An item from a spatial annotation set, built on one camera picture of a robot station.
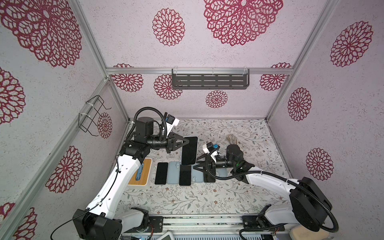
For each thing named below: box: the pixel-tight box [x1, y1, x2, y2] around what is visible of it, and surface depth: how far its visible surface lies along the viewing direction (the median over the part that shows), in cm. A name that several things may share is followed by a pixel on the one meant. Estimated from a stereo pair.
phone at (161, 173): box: [154, 162, 169, 185], surface depth 92 cm
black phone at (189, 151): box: [181, 136, 199, 166], surface depth 67 cm
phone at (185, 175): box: [179, 164, 192, 186], surface depth 91 cm
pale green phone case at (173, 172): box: [167, 161, 181, 185], surface depth 92 cm
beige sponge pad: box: [289, 225, 330, 240], surface depth 69 cm
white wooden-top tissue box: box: [127, 157, 153, 189], surface depth 87 cm
